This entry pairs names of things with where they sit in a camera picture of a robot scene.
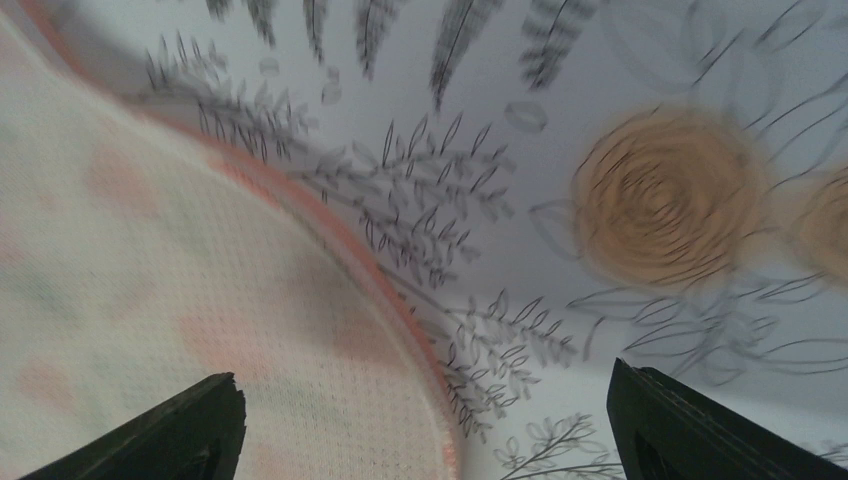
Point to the floral patterned tablecloth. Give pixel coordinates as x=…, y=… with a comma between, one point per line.
x=550, y=186

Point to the pink floral mesh laundry bag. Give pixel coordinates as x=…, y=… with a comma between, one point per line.
x=138, y=259

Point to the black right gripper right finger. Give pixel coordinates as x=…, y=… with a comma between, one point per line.
x=664, y=429

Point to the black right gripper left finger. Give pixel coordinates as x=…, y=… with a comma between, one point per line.
x=196, y=434

